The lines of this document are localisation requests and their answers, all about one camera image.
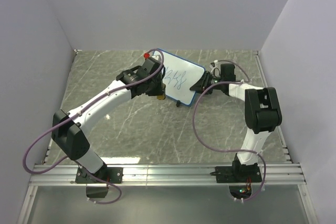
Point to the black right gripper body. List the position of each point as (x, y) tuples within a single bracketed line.
[(209, 80)]

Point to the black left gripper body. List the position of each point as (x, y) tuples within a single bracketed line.
[(156, 86)]

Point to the yellow black whiteboard eraser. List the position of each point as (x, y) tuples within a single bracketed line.
[(161, 96)]

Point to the blue framed whiteboard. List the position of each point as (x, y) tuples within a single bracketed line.
[(180, 75)]

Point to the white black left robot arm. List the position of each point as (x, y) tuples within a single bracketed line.
[(76, 125)]

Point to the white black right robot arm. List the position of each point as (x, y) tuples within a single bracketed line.
[(255, 103)]

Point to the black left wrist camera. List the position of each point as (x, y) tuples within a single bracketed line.
[(149, 66)]

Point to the aluminium front rail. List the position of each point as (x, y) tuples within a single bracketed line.
[(169, 175)]

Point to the aluminium rail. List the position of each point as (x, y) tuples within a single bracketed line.
[(275, 149), (169, 175)]

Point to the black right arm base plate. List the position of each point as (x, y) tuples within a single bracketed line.
[(230, 174)]

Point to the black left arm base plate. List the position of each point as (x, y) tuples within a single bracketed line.
[(108, 174)]

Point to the aluminium right side rail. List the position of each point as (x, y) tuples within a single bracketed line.
[(275, 149)]

